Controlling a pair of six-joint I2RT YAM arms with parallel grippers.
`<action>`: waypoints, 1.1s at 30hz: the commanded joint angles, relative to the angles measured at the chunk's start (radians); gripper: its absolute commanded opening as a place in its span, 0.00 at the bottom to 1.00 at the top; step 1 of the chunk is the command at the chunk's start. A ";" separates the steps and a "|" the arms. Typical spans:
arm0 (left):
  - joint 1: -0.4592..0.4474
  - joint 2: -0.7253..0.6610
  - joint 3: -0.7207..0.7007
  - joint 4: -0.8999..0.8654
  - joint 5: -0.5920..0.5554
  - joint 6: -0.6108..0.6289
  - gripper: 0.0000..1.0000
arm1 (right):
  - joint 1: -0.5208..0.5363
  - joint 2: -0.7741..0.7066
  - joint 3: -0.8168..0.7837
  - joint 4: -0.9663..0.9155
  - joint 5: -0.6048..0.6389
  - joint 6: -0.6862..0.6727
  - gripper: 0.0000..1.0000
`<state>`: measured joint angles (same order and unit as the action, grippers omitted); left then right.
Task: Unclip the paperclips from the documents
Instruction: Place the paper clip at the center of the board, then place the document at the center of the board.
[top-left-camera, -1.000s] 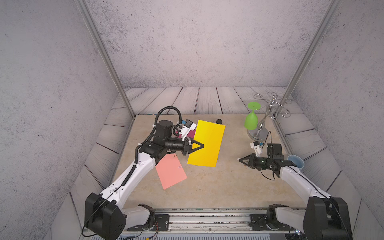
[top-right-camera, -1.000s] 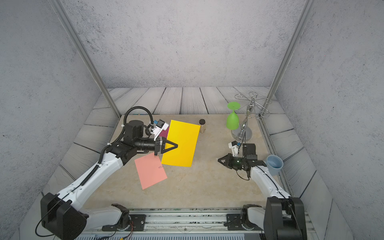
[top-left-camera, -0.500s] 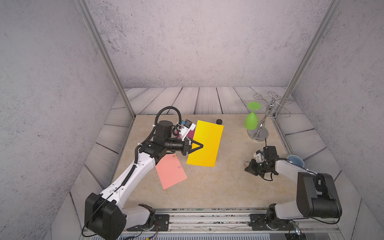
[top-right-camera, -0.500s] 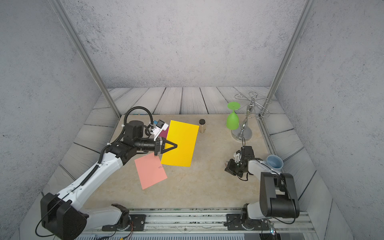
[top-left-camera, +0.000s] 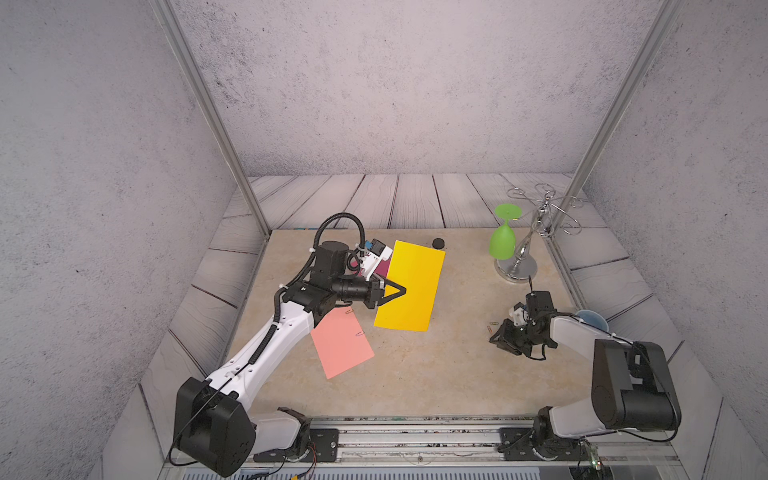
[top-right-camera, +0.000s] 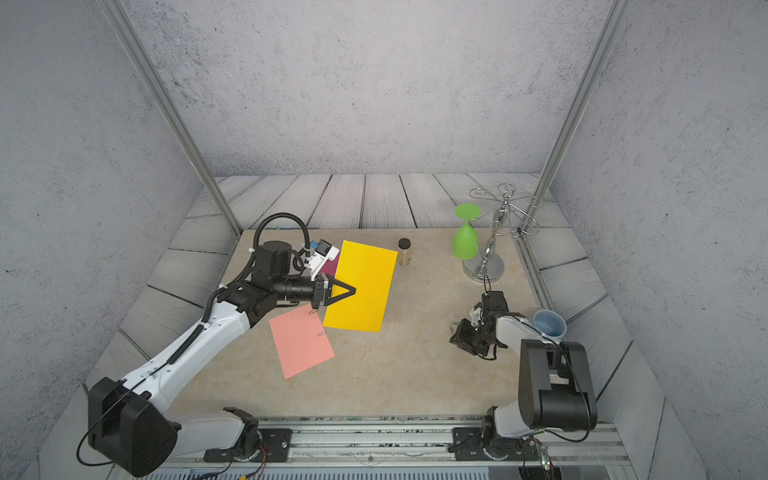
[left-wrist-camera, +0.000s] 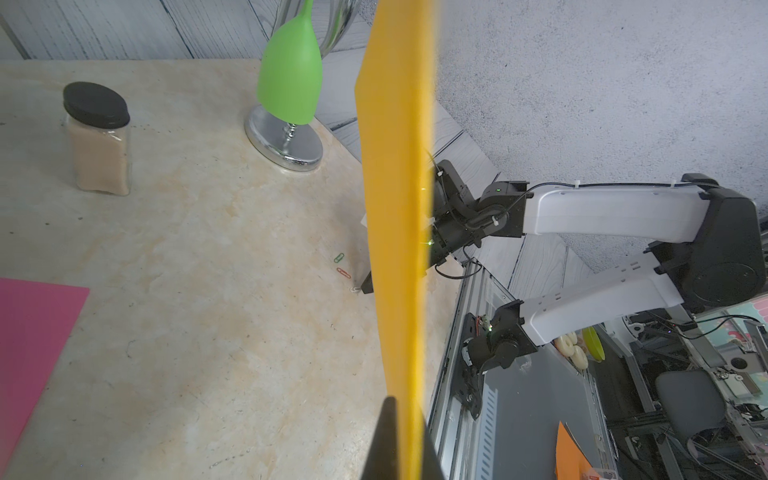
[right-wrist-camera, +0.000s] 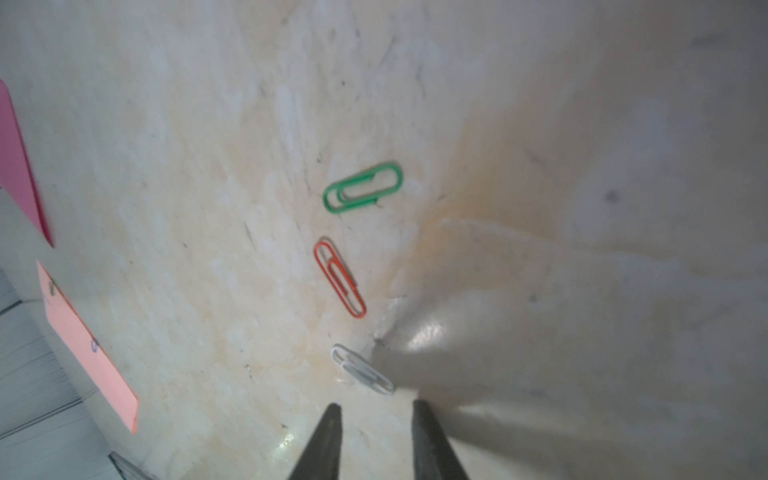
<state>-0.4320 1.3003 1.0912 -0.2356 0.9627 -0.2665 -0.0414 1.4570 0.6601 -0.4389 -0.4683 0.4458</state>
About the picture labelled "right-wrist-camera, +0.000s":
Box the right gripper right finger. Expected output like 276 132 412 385
411 399 469 480

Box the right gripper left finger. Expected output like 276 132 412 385
288 403 342 480

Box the white paperclip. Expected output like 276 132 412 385
330 344 396 396

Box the paperclip removed from yellow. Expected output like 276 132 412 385
322 161 404 214

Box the magenta paper sheet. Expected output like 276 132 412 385
1 82 54 247

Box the salmon pink paper sheet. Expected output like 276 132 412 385
36 261 139 434

